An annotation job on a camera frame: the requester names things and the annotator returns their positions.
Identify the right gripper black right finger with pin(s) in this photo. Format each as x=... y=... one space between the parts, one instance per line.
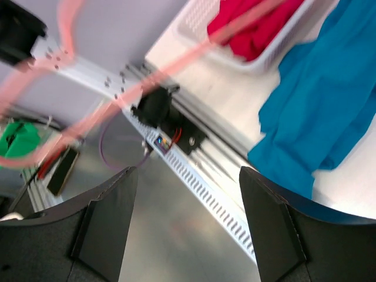
x=297 y=239

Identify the aluminium rail frame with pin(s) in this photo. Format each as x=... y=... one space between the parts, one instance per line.
x=219 y=152

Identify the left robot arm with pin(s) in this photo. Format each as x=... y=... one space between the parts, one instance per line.
x=24 y=47

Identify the white slotted cable duct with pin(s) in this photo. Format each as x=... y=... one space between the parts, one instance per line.
x=219 y=204

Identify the clear plastic basket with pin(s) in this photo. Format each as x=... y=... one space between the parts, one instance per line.
x=191 y=28

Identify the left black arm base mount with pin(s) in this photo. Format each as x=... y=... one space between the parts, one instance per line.
x=156 y=110

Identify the red t shirt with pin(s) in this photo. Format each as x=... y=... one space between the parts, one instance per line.
x=253 y=39

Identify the blue t shirt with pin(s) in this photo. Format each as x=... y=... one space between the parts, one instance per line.
x=324 y=103

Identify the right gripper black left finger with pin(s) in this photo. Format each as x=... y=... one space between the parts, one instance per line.
x=81 y=239

